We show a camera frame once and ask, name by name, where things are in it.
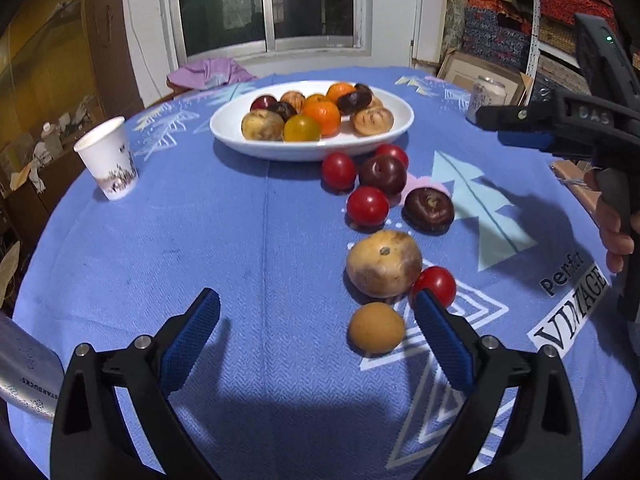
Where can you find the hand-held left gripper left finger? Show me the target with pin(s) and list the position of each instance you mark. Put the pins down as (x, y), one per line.
(192, 340)

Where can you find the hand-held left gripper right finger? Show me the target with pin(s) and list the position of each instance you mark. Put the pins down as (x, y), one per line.
(445, 345)

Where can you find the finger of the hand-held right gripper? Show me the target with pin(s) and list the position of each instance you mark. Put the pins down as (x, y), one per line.
(520, 116)

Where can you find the large orange mandarin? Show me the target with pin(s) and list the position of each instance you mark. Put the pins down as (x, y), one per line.
(324, 119)

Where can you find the white plate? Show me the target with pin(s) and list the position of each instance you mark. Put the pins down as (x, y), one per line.
(225, 130)

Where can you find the person's right hand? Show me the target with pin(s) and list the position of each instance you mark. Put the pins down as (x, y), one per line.
(615, 240)

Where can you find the white drink can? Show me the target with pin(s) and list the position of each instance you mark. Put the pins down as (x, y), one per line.
(481, 102)

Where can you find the red tomato near front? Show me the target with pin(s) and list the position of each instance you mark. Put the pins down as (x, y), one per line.
(436, 282)

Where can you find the red tomato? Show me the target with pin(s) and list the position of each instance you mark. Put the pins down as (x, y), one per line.
(367, 206)
(339, 171)
(436, 282)

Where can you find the small tan round fruit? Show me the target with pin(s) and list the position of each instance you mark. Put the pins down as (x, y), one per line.
(376, 329)

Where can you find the blue printed tablecloth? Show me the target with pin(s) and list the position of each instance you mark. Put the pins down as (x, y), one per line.
(200, 240)

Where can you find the large tan round pear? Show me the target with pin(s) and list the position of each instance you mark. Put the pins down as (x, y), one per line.
(384, 265)

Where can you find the white metal shelf rack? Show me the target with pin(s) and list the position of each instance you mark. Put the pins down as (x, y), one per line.
(534, 10)

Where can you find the dark purple mangosteen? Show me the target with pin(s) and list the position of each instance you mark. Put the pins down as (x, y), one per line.
(428, 208)

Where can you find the dark red plum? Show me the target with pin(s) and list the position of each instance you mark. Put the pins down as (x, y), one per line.
(382, 174)
(263, 104)

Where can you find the red tomato middle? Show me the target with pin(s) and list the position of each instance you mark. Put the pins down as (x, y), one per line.
(367, 206)

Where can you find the dark brown fruit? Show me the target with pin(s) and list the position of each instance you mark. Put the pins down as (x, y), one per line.
(286, 110)
(356, 100)

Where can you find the silver metal tumbler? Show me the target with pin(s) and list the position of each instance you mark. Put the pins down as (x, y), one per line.
(25, 375)

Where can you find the red tomato left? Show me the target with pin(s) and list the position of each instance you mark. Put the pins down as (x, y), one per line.
(339, 171)

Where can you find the white floral paper cup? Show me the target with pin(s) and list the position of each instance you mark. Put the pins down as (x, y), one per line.
(110, 160)

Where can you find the yellow green citrus fruit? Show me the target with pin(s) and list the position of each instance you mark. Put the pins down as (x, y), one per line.
(301, 129)

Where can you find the pile of crumpled papers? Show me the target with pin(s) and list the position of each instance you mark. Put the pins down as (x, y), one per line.
(50, 135)

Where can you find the purple cloth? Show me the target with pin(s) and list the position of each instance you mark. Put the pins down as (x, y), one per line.
(210, 72)

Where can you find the window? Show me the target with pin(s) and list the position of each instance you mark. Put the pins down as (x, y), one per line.
(270, 5)

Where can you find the wooden cabinet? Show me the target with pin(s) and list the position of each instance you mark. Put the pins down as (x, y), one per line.
(50, 60)

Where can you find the wooden picture frame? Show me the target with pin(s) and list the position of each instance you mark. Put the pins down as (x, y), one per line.
(475, 72)

